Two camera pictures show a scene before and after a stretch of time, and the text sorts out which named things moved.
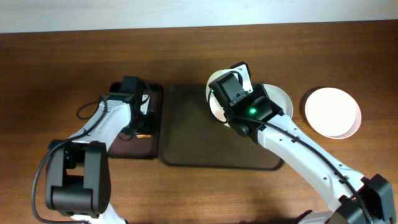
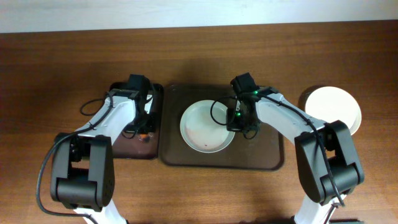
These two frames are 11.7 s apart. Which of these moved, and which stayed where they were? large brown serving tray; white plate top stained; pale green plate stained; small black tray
Moved: pale green plate stained; white plate top stained
Stayed: small black tray; large brown serving tray
